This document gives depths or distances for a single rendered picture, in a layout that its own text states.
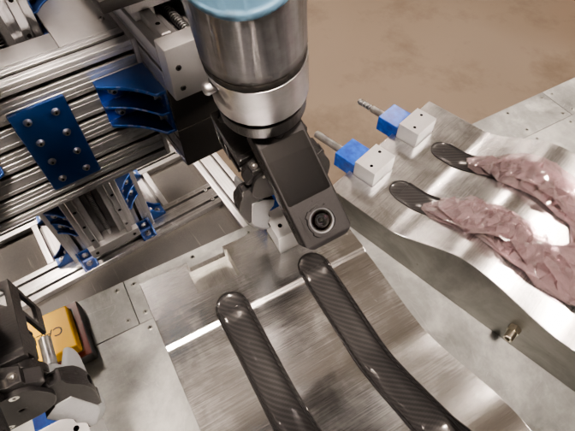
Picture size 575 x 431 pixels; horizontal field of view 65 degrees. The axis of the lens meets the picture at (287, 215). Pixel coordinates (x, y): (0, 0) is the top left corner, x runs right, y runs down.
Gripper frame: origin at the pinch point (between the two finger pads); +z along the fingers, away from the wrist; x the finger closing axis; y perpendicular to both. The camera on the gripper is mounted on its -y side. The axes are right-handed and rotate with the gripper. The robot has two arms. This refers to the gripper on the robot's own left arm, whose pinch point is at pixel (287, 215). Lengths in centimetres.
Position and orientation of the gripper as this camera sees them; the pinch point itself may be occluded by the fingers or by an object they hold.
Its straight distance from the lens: 53.0
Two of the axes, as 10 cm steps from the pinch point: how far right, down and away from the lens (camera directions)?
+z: 0.5, 4.0, 9.1
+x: -8.7, 4.7, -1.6
